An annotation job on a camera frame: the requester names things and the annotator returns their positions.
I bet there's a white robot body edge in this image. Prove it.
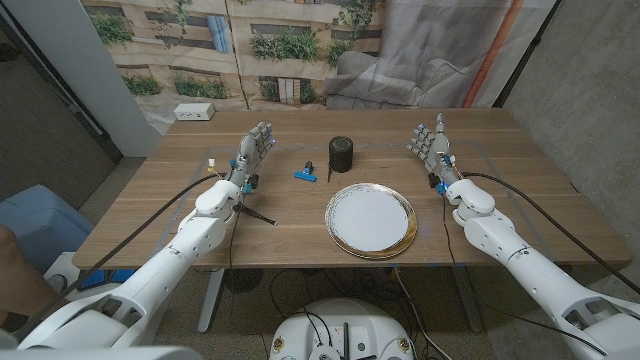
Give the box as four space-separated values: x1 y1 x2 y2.
0 345 204 360

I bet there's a person's leg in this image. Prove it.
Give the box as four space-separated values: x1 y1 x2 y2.
0 224 62 327

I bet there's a blue plastic bin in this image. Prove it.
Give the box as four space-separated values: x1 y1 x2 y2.
0 184 96 276

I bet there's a white plate with gold rim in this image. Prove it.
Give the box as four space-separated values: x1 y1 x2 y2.
324 182 418 261

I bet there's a black backdrop stand pole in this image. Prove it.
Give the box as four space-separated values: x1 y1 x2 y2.
492 0 564 109

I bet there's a white robot torso base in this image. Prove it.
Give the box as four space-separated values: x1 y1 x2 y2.
268 297 416 360

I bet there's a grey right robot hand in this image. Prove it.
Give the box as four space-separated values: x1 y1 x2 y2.
405 112 462 186

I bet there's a black round floor fan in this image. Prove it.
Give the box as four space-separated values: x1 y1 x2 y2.
223 268 265 294

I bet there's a black cylindrical speaker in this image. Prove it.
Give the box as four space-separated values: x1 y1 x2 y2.
328 135 355 174

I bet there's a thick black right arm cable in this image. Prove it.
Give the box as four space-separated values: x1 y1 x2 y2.
460 171 640 296

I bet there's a printed fabric backdrop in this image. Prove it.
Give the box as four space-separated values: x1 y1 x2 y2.
79 0 559 136

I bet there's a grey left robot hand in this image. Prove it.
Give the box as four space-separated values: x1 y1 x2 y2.
227 121 277 188

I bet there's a white power strip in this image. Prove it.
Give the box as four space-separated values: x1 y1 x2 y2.
173 102 216 122

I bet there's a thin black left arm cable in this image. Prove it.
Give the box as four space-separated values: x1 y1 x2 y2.
227 202 243 274

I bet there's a blue and black clip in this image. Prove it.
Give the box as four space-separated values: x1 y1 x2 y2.
293 160 318 183

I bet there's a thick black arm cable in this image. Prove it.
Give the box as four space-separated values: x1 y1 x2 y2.
14 172 224 344
460 171 640 296

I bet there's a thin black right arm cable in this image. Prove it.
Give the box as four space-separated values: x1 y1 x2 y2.
441 193 609 357

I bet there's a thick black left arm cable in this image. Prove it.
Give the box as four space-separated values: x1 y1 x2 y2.
14 172 224 344

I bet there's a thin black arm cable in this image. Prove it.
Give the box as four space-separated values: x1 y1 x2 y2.
441 193 609 357
227 202 243 274

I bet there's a grey sneaker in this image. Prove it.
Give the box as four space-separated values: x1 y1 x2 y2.
46 273 69 296

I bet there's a grey floor cable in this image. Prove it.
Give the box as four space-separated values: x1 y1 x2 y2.
393 267 442 360

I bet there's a white table leg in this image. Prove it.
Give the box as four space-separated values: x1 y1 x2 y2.
197 268 226 335
452 264 484 334

